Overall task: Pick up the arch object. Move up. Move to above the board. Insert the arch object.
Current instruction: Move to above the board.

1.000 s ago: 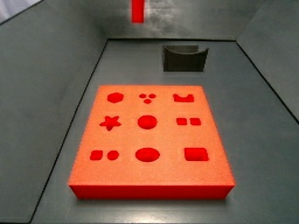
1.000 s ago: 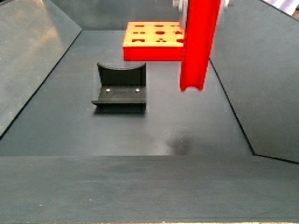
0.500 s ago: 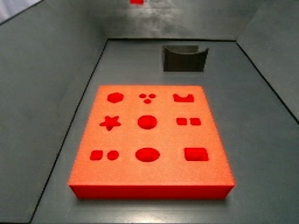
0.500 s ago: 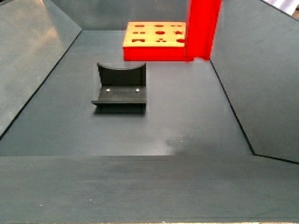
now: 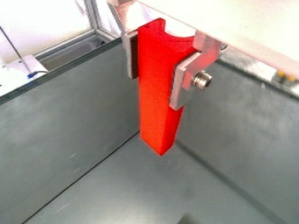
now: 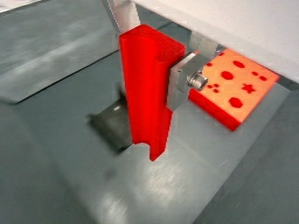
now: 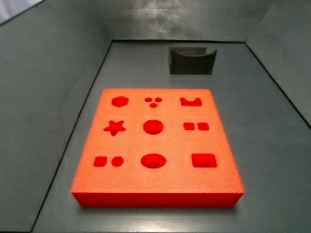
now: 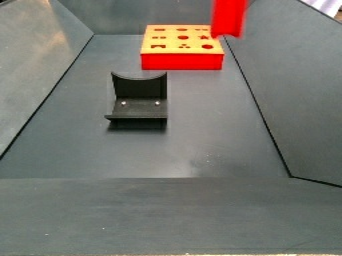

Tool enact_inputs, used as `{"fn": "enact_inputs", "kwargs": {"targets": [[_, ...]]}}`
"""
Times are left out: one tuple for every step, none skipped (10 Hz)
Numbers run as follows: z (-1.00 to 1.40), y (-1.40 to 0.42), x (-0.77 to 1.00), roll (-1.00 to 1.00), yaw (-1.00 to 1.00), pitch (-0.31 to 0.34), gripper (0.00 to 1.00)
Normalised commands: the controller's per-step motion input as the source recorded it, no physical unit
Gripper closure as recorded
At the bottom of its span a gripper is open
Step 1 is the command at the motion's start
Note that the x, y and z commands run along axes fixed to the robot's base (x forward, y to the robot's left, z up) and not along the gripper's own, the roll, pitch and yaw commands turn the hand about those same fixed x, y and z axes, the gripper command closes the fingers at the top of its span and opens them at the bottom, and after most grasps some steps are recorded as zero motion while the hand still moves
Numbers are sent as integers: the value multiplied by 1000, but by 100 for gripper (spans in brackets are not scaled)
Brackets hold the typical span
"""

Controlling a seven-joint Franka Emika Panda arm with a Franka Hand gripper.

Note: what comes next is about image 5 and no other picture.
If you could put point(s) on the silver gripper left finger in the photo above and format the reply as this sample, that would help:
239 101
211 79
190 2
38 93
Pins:
122 9

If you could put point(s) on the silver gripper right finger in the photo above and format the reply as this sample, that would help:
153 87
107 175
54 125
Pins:
190 75

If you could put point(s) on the aluminium frame profile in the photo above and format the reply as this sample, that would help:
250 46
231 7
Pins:
78 26

